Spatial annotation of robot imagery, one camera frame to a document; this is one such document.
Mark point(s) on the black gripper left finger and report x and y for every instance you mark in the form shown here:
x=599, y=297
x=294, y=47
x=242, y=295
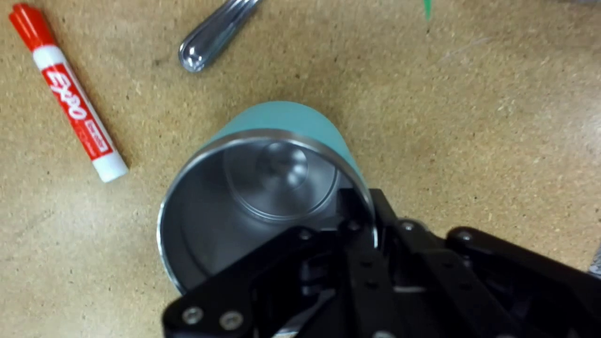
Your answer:
x=274, y=287

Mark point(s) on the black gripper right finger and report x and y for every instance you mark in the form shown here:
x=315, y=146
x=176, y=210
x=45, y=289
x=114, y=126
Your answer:
x=499, y=287

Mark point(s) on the small green tape mark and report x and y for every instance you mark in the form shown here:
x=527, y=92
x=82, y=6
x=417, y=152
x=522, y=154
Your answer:
x=428, y=7

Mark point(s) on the silver table knife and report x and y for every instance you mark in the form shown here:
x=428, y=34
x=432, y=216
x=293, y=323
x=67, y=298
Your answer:
x=212, y=34

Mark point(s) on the red Expo marker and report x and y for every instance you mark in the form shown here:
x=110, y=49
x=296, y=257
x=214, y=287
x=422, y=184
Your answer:
x=75, y=105

